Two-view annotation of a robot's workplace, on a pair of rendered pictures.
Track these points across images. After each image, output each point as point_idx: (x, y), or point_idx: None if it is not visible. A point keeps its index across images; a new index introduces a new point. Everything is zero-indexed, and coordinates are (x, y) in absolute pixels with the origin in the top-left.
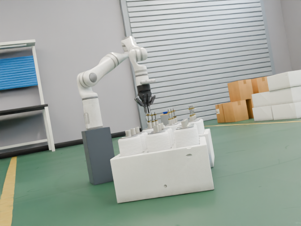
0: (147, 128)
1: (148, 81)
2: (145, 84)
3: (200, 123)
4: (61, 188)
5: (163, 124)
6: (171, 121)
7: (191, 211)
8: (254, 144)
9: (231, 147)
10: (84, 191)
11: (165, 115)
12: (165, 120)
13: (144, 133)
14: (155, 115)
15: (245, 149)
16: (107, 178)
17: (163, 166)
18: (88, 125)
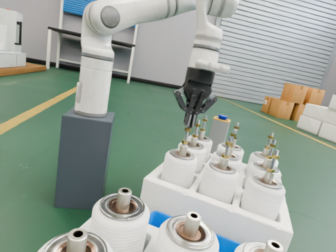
0: (174, 156)
1: (215, 67)
2: (206, 72)
3: (283, 196)
4: (21, 176)
5: (198, 224)
6: (226, 162)
7: None
8: (321, 198)
9: (287, 187)
10: (10, 231)
11: (220, 122)
12: (216, 129)
13: (134, 225)
14: (204, 122)
15: (314, 216)
16: (80, 204)
17: None
18: (77, 105)
